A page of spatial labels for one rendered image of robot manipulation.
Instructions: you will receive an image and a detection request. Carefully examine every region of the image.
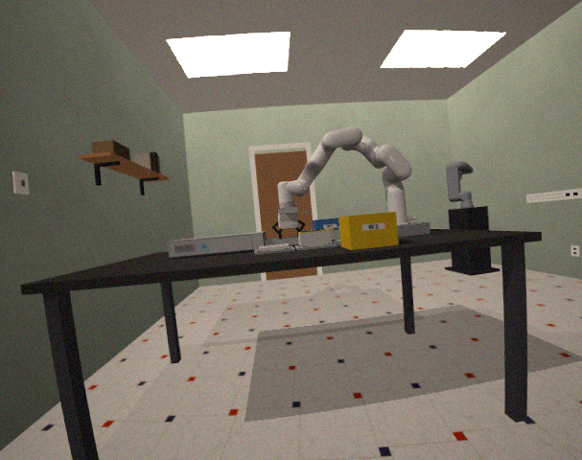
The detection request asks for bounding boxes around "yellow open box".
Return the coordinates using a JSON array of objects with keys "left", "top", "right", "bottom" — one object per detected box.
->
[{"left": 338, "top": 212, "right": 399, "bottom": 250}]

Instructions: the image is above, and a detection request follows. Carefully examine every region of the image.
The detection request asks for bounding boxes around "blue open-top bin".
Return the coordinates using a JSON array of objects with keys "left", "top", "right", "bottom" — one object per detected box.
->
[{"left": 313, "top": 218, "right": 339, "bottom": 230}]

